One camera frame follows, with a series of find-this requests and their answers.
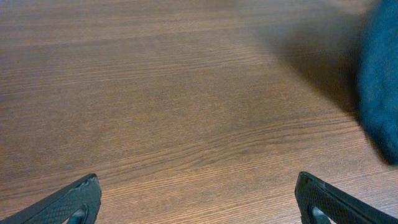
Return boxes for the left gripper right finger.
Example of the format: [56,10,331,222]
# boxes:
[295,172,397,224]

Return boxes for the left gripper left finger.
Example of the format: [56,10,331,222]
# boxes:
[1,174,101,224]

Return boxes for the navy blue shorts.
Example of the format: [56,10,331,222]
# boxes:
[357,0,397,166]

